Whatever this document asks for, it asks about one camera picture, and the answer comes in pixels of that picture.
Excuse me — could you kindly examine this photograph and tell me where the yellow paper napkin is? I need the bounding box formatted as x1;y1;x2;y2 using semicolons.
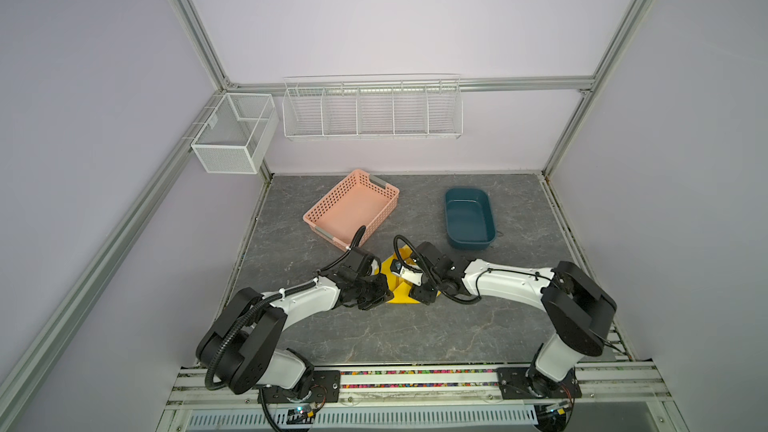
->
380;249;426;305

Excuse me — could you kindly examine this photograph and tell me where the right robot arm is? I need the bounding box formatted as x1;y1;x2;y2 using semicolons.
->
391;235;617;398

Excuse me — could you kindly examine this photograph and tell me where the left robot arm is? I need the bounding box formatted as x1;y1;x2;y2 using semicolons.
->
196;226;393;398

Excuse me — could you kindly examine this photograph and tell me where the teal plastic tray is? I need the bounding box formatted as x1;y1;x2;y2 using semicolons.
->
444;187;497;251

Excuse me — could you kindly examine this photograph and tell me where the pink plastic basket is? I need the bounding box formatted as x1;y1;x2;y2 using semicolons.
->
303;169;400;250

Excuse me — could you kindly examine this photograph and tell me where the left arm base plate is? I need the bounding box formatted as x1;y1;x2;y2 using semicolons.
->
264;369;341;404

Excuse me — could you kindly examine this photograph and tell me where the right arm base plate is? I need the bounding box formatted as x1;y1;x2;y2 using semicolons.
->
496;367;582;400

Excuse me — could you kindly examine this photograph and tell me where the white vented cable duct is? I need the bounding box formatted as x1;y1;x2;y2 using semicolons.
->
186;404;539;431

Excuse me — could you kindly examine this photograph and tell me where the white wire wall rack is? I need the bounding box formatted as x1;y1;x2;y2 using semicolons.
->
283;74;464;140

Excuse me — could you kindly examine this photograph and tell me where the white mesh wall box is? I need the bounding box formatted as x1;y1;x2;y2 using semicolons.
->
192;93;279;175

